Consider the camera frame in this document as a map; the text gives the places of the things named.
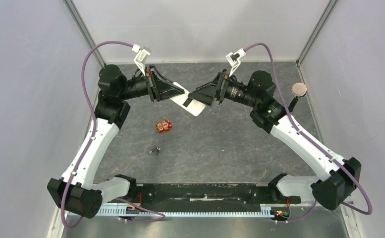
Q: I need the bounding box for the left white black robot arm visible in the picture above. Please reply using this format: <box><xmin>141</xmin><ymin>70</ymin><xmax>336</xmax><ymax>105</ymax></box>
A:
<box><xmin>47</xmin><ymin>64</ymin><xmax>186</xmax><ymax>219</ymax></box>

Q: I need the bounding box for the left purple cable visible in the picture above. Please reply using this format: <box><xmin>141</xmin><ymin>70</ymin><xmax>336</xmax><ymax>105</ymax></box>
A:
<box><xmin>60</xmin><ymin>41</ymin><xmax>134</xmax><ymax>230</ymax></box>

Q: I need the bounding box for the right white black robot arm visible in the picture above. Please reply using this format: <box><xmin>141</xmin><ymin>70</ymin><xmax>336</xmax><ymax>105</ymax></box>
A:
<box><xmin>182</xmin><ymin>70</ymin><xmax>362</xmax><ymax>210</ymax></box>

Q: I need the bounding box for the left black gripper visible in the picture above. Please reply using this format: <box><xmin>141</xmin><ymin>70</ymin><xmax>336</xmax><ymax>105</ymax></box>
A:
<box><xmin>118</xmin><ymin>65</ymin><xmax>184</xmax><ymax>103</ymax></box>

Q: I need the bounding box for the red battery pack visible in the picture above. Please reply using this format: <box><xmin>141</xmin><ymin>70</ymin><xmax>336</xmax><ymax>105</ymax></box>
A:
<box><xmin>156</xmin><ymin>119</ymin><xmax>172</xmax><ymax>133</ymax></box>

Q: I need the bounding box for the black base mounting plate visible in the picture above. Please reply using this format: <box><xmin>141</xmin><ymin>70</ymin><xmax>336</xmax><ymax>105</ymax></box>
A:
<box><xmin>125</xmin><ymin>183</ymin><xmax>302</xmax><ymax>212</ymax></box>

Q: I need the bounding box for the white remote control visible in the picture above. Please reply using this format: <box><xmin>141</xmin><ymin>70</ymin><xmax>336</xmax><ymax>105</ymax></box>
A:
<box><xmin>170</xmin><ymin>82</ymin><xmax>206</xmax><ymax>117</ymax></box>

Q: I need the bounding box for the white slotted cable duct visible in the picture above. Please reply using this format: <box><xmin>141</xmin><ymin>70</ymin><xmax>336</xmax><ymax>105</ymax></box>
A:
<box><xmin>96</xmin><ymin>205</ymin><xmax>275</xmax><ymax>218</ymax></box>

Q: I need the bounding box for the black stand with pink disc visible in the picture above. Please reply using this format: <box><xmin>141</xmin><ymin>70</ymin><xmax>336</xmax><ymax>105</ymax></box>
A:
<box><xmin>288</xmin><ymin>82</ymin><xmax>307</xmax><ymax>113</ymax></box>

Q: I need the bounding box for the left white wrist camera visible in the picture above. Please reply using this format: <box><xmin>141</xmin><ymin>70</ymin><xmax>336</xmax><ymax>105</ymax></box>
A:
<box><xmin>132</xmin><ymin>44</ymin><xmax>151</xmax><ymax>76</ymax></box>

